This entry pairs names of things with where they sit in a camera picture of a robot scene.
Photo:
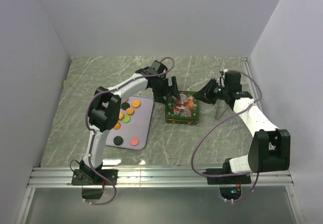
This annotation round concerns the black sandwich cookie top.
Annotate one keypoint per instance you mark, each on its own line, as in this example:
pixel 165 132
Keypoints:
pixel 125 106

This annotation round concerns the black sandwich cookie bottom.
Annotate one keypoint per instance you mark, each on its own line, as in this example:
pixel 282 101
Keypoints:
pixel 118 140

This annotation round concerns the orange round cookie middle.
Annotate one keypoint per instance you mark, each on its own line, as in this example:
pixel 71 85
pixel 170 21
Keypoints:
pixel 130 111

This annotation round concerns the round tan biscuit top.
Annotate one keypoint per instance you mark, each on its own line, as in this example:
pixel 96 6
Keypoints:
pixel 136 103

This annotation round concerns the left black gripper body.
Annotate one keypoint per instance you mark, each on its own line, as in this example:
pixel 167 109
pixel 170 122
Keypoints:
pixel 161 89

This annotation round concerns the pink sandwich cookie bottom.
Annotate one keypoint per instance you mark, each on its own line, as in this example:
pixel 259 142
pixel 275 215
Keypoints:
pixel 134 141

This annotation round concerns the orange swirl cookie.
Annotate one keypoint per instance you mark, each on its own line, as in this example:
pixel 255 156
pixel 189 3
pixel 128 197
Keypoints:
pixel 117 126

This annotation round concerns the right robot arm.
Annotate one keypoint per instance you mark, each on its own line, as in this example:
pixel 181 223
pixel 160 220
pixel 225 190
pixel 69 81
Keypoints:
pixel 270 147

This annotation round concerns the green macaron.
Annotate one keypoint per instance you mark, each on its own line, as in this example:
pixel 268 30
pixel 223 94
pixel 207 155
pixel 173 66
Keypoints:
pixel 126 119

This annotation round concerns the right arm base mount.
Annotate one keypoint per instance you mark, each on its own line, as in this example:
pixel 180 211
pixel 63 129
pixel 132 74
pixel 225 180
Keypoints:
pixel 230 186

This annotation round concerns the green cookie tin box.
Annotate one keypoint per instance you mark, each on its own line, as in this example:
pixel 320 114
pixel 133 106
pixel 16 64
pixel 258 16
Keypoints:
pixel 182 120

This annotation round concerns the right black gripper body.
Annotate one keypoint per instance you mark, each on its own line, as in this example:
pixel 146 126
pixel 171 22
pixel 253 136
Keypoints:
pixel 220 92

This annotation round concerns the gold tin lid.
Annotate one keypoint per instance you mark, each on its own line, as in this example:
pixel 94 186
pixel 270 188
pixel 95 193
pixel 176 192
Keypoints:
pixel 187 106

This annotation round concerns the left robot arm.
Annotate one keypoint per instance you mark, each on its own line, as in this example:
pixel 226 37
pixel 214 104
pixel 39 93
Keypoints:
pixel 102 113

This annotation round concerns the purple plastic tray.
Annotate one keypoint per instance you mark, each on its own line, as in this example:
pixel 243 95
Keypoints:
pixel 137 127

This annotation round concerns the aluminium rail frame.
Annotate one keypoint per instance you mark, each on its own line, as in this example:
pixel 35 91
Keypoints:
pixel 155 184

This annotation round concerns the black sandwich cookie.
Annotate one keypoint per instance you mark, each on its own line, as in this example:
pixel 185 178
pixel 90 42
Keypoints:
pixel 118 140
pixel 125 106

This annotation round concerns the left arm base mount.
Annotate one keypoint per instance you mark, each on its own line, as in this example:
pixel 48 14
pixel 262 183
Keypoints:
pixel 92 184

